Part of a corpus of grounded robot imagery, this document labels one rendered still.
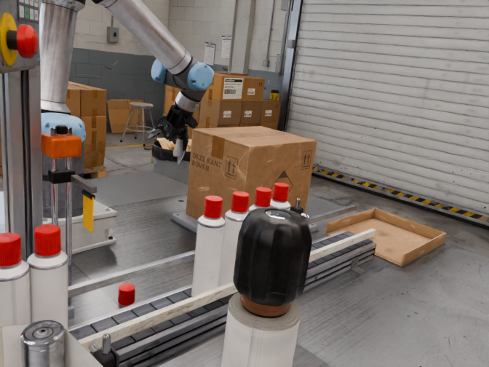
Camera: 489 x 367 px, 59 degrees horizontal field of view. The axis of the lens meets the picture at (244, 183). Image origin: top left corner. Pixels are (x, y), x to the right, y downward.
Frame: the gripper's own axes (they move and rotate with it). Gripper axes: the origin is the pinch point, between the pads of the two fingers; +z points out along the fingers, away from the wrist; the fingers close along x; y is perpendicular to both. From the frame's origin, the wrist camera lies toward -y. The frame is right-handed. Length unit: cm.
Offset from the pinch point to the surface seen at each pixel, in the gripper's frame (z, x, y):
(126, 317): -14, 45, 73
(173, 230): 1.6, 28.2, 27.2
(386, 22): -70, -31, -383
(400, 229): -24, 80, -24
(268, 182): -25, 41, 16
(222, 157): -24.4, 27.4, 22.0
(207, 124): 101, -101, -261
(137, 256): 0, 30, 47
